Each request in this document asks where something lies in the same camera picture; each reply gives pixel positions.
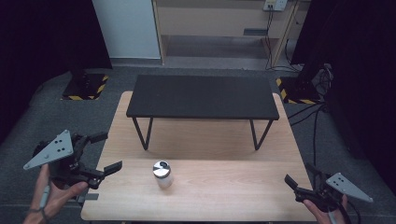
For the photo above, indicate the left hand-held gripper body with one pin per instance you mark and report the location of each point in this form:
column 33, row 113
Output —
column 53, row 151

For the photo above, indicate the white cabinet panel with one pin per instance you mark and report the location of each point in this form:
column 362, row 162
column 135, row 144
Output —
column 127, row 28

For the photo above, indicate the black stand base striped tape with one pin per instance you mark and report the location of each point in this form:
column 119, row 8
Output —
column 84, row 88
column 297, row 90

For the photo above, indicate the small metal can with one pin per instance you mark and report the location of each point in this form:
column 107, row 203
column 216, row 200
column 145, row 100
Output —
column 162, row 175

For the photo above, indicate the person's left hand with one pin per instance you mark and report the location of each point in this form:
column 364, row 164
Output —
column 57, row 197

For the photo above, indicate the light wooden shelf frame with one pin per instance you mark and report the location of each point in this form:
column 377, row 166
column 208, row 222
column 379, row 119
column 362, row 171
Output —
column 211, row 18

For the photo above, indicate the person's right hand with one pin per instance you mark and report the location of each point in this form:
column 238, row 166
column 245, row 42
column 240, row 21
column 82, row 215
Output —
column 323, row 217

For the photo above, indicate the black curtain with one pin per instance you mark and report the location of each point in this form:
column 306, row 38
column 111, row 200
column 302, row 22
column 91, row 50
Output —
column 40, row 46
column 358, row 77

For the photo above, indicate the grey flat label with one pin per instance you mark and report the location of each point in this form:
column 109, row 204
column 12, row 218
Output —
column 255, row 31

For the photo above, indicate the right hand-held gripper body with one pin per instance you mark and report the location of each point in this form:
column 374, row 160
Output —
column 345, row 186

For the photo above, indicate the black raised tabletop stand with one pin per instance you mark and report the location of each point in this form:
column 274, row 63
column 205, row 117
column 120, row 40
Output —
column 202, row 96

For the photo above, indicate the white wall socket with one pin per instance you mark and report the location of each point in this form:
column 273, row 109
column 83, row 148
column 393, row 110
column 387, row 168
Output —
column 275, row 4

